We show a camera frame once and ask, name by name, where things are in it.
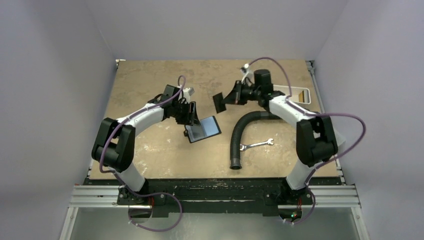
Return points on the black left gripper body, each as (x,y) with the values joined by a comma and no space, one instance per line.
(181,106)

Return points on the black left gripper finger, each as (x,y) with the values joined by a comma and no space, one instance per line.
(189,119)
(193,108)

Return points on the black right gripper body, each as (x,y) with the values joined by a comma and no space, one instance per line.
(236,93)

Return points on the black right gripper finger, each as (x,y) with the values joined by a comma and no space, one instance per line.
(234,96)
(242,95)

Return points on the black leather card holder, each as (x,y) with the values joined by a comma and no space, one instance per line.
(208,127)

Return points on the grey credit card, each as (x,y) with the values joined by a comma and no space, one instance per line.
(218,103)

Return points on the gold credit card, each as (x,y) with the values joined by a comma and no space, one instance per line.
(301,97)

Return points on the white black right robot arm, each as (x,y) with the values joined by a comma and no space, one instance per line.
(315,136)

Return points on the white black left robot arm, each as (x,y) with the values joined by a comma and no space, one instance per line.
(114,145)

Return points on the white plastic tray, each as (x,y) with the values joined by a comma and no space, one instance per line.
(294,93)

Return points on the silver open-end wrench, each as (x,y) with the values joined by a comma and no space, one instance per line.
(244,147)

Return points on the clear plastic organizer box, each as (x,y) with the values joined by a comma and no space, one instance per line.
(340,140)

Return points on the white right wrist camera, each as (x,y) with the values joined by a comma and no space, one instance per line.
(248,74)

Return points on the black aluminium base frame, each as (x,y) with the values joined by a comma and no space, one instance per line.
(217,196)

